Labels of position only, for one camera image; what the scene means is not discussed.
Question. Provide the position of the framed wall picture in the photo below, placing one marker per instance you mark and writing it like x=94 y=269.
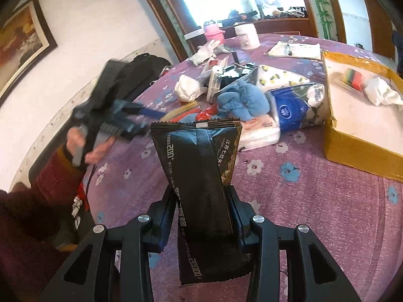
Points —
x=22 y=41

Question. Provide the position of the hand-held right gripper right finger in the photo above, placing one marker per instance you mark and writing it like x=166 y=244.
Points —
x=242 y=226

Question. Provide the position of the red packet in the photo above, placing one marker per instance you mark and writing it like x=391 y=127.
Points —
x=207 y=113

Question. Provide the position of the white yellow-print tissue pack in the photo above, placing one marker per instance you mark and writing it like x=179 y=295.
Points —
x=277 y=77

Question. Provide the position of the person's left forearm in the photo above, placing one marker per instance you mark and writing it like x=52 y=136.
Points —
x=53 y=176

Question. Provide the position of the white cloth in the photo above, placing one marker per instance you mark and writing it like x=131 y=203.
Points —
x=381 y=91
x=187 y=88

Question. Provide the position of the wooden cabinet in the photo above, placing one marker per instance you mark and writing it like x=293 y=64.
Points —
x=283 y=26

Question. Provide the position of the blue tissue pack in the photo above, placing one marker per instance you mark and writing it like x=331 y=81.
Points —
x=289 y=110

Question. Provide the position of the black wet wipes packet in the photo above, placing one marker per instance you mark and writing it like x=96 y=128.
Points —
x=195 y=179

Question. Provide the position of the rainbow striped sponge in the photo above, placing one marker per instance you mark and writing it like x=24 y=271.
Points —
x=354 y=80

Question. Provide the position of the pink bottle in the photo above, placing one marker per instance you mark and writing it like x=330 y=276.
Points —
x=214 y=33

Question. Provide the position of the person's left hand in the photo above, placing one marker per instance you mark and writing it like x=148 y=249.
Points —
x=74 y=138

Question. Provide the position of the blue fluffy towel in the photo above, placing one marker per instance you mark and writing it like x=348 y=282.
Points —
x=242 y=100

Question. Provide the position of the pink tissue packet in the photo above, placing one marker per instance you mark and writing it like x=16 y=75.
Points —
x=258 y=132

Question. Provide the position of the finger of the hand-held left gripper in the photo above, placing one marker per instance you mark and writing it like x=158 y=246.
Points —
x=126 y=132
x=141 y=110

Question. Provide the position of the clear plastic packet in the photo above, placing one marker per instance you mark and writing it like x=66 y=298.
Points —
x=215 y=80

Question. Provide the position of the grey glove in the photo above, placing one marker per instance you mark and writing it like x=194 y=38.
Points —
x=226 y=48

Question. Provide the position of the white plastic jar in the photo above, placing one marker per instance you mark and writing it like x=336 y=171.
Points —
x=248 y=37

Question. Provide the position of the cardboard box with yellow tape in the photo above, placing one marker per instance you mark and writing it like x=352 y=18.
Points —
x=349 y=113

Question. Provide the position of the bamboo painted pillar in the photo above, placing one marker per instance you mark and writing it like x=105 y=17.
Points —
x=321 y=6

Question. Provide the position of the paper notebook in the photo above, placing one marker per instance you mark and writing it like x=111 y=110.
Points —
x=302 y=50

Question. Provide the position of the black marker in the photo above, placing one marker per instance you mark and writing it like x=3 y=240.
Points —
x=236 y=58

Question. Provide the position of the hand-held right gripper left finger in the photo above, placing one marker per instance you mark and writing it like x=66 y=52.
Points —
x=162 y=223

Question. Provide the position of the yellow orange packet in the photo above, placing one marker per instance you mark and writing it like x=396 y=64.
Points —
x=181 y=111

